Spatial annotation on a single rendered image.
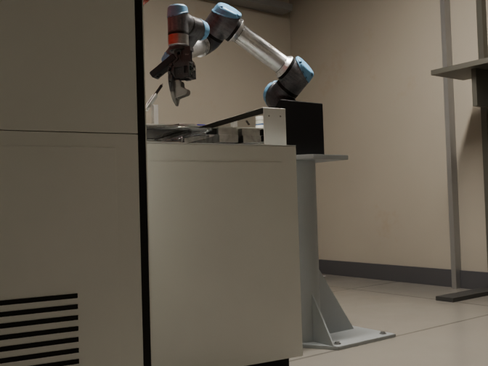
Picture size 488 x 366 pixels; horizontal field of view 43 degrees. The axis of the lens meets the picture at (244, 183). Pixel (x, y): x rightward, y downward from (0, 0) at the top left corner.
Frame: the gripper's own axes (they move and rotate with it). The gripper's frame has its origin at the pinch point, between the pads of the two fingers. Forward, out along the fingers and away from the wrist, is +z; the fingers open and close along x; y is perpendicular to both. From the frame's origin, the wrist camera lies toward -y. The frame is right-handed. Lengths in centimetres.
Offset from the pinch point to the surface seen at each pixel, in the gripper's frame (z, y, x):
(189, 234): 47, 13, -22
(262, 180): 29.8, 32.3, -2.5
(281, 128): 10.9, 36.8, 10.4
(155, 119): 0.1, -22.4, 31.9
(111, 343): 74, 4, -58
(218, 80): -69, -74, 277
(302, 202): 37, 34, 57
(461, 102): -29, 113, 237
